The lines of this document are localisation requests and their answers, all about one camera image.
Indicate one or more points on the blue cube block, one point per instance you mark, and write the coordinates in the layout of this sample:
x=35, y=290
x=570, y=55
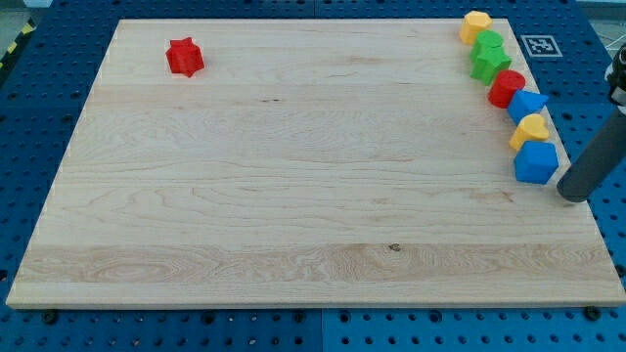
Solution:
x=536, y=162

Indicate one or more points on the black robot arm end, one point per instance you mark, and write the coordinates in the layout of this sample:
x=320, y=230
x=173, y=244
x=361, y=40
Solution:
x=615, y=77

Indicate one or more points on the large wooden board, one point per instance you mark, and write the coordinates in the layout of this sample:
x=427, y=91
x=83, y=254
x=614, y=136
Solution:
x=311, y=163

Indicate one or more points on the red star block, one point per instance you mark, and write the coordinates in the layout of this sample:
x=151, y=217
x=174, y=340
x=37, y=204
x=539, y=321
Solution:
x=184, y=57

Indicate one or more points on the green star block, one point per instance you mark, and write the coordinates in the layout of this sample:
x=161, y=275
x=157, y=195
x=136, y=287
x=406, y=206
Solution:
x=488, y=62

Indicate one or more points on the green cylinder block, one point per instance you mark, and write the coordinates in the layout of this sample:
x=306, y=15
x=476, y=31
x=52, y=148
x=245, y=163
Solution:
x=485, y=39

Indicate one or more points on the red cylinder block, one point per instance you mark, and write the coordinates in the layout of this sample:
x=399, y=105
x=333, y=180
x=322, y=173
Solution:
x=506, y=83

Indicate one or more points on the blue triangle block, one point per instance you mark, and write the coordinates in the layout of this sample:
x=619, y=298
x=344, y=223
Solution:
x=524, y=103

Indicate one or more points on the yellow hexagon block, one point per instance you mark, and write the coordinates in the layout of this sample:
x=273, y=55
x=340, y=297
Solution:
x=473, y=23

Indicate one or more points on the yellow heart block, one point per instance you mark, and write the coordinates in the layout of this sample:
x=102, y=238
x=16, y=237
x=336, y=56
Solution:
x=532, y=127

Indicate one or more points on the white fiducial marker tag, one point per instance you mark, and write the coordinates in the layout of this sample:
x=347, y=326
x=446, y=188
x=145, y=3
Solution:
x=541, y=46

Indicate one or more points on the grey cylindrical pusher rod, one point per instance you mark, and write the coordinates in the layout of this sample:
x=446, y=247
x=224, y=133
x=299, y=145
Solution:
x=603, y=153

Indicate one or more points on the black board stop bolt left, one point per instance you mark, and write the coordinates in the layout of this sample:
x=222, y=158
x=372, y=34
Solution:
x=49, y=317

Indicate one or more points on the black board stop bolt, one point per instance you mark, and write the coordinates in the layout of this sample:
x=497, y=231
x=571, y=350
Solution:
x=49, y=317
x=592, y=313

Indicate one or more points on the black board stop bolt right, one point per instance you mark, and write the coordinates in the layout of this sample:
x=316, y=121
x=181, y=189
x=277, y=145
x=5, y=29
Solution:
x=592, y=313

